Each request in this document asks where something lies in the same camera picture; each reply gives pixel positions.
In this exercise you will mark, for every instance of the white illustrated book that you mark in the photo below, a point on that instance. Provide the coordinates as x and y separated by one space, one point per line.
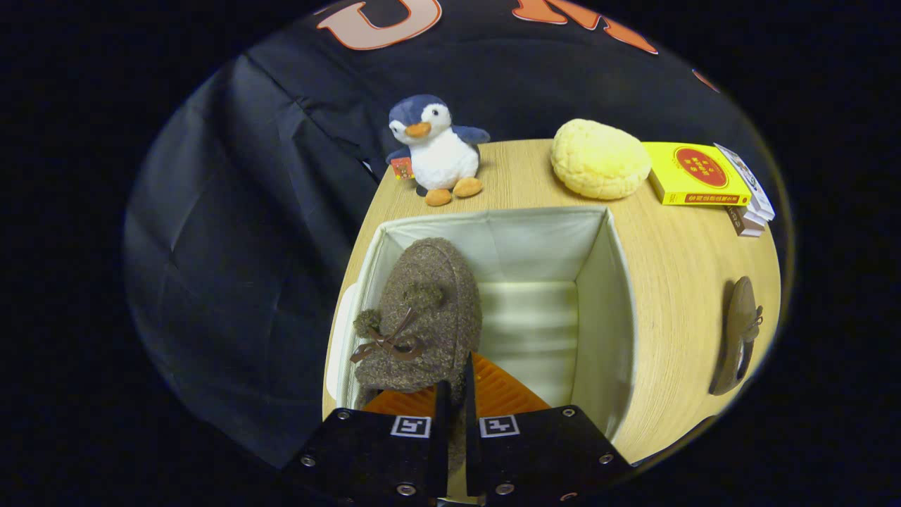
750 183

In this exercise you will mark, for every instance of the yellow bread-shaped plush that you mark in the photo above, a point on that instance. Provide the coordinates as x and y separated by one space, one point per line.
598 158

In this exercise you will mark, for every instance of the cream fabric storage box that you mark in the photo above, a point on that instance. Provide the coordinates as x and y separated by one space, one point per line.
535 246

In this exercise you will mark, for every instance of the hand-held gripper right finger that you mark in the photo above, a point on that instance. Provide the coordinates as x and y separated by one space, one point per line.
542 451

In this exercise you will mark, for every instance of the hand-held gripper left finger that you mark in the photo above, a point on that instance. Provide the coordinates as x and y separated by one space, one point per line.
366 458

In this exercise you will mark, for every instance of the brown fuzzy shoe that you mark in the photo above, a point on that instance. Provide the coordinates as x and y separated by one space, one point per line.
429 296
735 331

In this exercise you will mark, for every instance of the blue and white penguin plush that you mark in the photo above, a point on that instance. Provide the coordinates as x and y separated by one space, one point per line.
440 158

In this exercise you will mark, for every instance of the yellow book with red circle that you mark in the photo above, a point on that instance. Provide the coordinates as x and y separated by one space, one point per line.
693 172

